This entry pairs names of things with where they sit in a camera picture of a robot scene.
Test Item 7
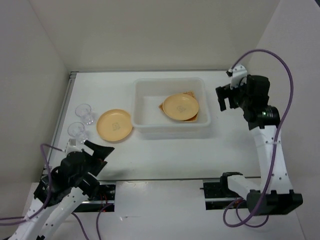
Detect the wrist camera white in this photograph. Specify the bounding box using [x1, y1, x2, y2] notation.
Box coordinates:
[64, 138, 82, 155]
[226, 64, 248, 89]

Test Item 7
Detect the clear plastic cup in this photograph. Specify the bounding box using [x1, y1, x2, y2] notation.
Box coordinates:
[67, 122, 88, 143]
[75, 103, 95, 125]

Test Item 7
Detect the clear plastic cup rear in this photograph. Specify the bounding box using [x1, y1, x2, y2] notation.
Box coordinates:
[75, 103, 95, 125]

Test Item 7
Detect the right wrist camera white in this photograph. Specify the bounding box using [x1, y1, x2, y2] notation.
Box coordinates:
[226, 64, 248, 89]

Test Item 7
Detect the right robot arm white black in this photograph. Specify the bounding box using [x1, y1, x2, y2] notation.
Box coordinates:
[215, 75, 303, 216]

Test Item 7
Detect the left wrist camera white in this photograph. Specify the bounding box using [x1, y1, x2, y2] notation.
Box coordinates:
[64, 138, 82, 155]

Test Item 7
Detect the translucent white plastic bin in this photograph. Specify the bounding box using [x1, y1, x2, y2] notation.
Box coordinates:
[131, 77, 212, 140]

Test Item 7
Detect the beige plate with bear print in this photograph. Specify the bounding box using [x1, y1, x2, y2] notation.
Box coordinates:
[162, 93, 200, 122]

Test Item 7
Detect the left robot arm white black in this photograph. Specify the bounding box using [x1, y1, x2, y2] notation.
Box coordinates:
[10, 139, 115, 240]

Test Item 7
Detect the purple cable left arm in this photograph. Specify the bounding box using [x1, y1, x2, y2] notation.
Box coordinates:
[0, 143, 116, 240]

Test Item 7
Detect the woven bamboo fan-shaped tray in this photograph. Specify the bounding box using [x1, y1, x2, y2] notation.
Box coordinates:
[157, 90, 201, 123]

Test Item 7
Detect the clear plastic cup front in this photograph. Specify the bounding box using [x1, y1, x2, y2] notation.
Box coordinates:
[67, 122, 88, 143]

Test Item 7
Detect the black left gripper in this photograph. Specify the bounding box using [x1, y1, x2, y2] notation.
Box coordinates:
[71, 139, 115, 185]

